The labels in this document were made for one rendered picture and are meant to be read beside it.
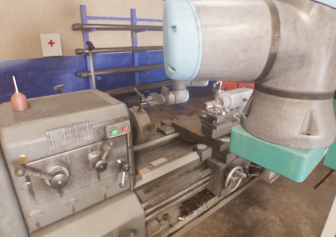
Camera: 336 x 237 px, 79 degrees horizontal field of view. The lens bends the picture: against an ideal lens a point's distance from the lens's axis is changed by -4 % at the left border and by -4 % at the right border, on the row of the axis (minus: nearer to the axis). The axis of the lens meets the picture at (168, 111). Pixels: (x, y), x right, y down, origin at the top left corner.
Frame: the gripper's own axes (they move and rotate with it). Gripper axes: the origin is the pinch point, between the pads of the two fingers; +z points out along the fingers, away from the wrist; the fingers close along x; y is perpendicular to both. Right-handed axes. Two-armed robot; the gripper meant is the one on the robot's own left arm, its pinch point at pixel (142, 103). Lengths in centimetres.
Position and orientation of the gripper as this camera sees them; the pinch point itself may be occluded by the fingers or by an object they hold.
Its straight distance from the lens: 134.3
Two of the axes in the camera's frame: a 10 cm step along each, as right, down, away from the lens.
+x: -5.1, -5.7, 6.4
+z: -8.5, 1.9, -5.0
